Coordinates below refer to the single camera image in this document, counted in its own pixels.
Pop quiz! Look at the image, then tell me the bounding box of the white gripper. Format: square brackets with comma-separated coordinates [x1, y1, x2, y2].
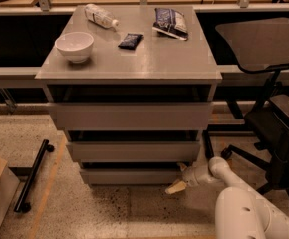
[165, 162, 214, 194]

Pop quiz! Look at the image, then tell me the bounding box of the grey bottom drawer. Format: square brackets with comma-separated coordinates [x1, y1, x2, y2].
[80, 169, 181, 185]

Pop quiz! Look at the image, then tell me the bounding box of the grey drawer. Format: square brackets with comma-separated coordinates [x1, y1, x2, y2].
[67, 141, 200, 162]
[48, 103, 213, 131]
[80, 169, 181, 185]

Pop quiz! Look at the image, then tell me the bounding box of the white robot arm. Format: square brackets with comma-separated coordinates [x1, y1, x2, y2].
[165, 156, 289, 239]

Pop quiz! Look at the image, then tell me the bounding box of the grey drawer cabinet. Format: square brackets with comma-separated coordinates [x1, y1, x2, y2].
[36, 5, 221, 171]

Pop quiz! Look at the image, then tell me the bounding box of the grey middle drawer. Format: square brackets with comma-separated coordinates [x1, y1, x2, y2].
[67, 141, 200, 162]

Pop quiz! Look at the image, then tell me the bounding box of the grey top drawer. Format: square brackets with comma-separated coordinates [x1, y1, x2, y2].
[48, 103, 213, 131]

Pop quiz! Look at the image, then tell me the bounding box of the black table leg bar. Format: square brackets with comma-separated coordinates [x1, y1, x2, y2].
[203, 130, 214, 159]

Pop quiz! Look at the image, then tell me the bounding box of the small dark snack packet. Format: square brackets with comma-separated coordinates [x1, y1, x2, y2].
[118, 33, 143, 50]

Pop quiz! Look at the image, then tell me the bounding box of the black office chair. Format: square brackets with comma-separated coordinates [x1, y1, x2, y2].
[216, 17, 289, 196]

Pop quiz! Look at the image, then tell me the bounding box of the blue chip bag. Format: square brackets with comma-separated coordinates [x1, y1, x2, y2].
[152, 8, 188, 41]

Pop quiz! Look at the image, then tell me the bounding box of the white bowl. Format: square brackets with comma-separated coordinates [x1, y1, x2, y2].
[55, 32, 94, 63]

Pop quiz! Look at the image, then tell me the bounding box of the clear plastic bottle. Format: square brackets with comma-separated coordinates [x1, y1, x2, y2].
[84, 4, 119, 29]

